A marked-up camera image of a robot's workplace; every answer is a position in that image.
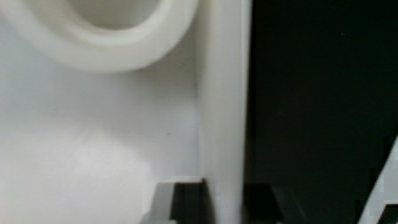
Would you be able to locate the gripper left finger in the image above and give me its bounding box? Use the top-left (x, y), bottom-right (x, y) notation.
top-left (140, 180), bottom-right (211, 224)

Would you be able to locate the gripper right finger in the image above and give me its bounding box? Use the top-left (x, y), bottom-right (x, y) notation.
top-left (243, 183), bottom-right (309, 224)

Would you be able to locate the white square tabletop tray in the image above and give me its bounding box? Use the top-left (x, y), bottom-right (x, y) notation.
top-left (0, 0), bottom-right (252, 224)

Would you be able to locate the white L-shaped obstacle fence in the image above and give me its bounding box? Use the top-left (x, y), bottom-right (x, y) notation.
top-left (357, 137), bottom-right (398, 224)

